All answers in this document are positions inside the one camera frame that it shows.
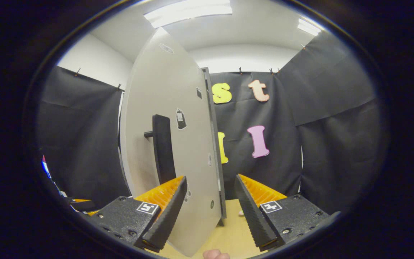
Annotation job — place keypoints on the grey cabinet door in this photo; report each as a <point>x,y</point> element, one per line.
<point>149,90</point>

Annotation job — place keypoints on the person's white printed shirt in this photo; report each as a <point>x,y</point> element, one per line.
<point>47,167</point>

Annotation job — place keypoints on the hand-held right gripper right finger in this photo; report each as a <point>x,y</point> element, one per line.
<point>252,216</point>

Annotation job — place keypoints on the grey cabinet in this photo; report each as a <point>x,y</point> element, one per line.
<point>222,205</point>

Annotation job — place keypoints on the black backdrop cloth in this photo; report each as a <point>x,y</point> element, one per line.
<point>318,144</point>

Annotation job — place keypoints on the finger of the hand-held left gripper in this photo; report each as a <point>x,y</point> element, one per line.
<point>83,205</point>

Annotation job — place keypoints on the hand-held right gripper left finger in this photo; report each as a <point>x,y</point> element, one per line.
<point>167,219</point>

